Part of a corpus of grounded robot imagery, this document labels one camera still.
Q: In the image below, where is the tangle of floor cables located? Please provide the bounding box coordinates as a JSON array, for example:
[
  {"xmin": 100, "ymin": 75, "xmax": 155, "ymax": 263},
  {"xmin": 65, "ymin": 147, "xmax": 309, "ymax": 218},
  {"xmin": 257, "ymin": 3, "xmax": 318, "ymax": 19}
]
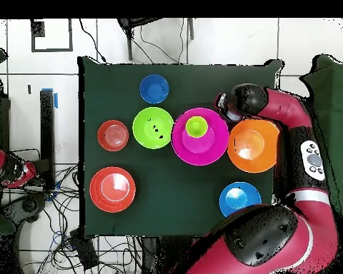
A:
[{"xmin": 18, "ymin": 148, "xmax": 145, "ymax": 274}]

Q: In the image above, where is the large pink plastic bowl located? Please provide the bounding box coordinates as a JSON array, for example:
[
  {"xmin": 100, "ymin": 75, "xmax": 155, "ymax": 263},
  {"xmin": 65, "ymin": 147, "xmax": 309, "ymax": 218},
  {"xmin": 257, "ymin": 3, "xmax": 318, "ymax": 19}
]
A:
[{"xmin": 171, "ymin": 107, "xmax": 230, "ymax": 167}]

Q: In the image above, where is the black camera tripod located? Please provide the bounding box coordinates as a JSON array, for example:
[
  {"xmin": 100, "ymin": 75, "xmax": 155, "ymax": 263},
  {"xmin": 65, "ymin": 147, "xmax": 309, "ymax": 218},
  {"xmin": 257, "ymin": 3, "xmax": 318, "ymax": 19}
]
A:
[{"xmin": 116, "ymin": 18, "xmax": 195, "ymax": 61}]

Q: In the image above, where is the light blue plastic bowl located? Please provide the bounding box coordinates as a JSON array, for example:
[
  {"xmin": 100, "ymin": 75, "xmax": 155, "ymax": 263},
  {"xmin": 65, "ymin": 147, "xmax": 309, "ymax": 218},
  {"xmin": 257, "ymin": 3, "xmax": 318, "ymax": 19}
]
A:
[{"xmin": 219, "ymin": 181, "xmax": 262, "ymax": 218}]

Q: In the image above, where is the lime green plastic cup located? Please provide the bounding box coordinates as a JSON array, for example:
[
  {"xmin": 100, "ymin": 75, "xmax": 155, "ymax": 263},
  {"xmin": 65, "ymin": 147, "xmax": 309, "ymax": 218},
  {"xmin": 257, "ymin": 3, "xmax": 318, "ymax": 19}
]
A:
[{"xmin": 184, "ymin": 116, "xmax": 209, "ymax": 139}]

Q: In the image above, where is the lime green plastic bowl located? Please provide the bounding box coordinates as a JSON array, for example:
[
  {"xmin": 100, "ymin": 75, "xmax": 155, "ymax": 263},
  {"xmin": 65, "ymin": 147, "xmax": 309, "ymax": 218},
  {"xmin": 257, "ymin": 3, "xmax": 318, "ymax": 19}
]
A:
[{"xmin": 131, "ymin": 106, "xmax": 175, "ymax": 150}]

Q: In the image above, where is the wide red-orange plastic bowl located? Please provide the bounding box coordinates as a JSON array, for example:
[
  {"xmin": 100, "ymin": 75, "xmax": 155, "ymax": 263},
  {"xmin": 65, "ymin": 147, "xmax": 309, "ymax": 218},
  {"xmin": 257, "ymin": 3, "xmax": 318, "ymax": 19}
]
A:
[{"xmin": 89, "ymin": 166, "xmax": 137, "ymax": 214}]

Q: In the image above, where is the black square floor frame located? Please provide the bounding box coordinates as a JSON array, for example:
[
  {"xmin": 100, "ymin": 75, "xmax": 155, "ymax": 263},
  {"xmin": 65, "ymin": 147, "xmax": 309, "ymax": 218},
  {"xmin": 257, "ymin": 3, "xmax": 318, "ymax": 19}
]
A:
[{"xmin": 30, "ymin": 19, "xmax": 74, "ymax": 53}]

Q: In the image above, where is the black floor cable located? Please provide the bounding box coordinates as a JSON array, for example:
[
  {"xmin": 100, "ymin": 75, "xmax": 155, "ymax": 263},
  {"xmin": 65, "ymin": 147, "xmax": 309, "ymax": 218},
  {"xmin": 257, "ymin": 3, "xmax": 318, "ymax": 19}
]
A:
[{"xmin": 79, "ymin": 19, "xmax": 108, "ymax": 64}]

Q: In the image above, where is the small dark blue bowl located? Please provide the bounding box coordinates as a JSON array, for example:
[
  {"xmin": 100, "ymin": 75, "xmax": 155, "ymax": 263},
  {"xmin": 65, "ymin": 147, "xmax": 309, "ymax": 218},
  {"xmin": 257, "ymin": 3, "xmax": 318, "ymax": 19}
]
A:
[{"xmin": 139, "ymin": 73, "xmax": 170, "ymax": 105}]

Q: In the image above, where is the small red-orange plastic bowl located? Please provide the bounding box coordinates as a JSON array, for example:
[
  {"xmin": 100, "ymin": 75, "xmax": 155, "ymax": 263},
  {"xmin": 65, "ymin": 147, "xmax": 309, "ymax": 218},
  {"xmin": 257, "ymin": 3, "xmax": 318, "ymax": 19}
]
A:
[{"xmin": 96, "ymin": 119, "xmax": 130, "ymax": 153}]

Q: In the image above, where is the black pedestal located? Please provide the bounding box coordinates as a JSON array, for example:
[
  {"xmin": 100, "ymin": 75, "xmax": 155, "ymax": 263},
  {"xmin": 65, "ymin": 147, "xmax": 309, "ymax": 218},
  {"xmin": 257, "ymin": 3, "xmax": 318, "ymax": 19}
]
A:
[{"xmin": 141, "ymin": 236, "xmax": 195, "ymax": 274}]

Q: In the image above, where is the black round floor stand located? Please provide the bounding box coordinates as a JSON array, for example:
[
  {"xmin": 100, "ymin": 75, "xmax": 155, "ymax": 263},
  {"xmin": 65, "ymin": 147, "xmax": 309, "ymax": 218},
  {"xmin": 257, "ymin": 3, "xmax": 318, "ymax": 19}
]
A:
[{"xmin": 0, "ymin": 193, "xmax": 50, "ymax": 229}]

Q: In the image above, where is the black power brick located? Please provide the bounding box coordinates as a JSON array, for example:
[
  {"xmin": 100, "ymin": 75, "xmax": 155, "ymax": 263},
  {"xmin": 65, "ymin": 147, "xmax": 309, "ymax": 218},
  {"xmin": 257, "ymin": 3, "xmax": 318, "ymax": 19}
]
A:
[{"xmin": 69, "ymin": 229, "xmax": 100, "ymax": 270}]

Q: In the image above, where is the long black bar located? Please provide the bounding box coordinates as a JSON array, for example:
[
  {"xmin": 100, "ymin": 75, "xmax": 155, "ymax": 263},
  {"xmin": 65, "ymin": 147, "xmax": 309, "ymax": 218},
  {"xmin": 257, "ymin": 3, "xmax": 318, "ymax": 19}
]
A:
[{"xmin": 39, "ymin": 89, "xmax": 56, "ymax": 191}]

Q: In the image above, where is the large orange plastic bowl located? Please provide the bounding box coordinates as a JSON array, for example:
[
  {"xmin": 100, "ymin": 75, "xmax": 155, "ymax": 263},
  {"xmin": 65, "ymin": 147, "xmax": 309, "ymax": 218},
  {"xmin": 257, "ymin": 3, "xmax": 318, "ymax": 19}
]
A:
[{"xmin": 227, "ymin": 118, "xmax": 281, "ymax": 174}]

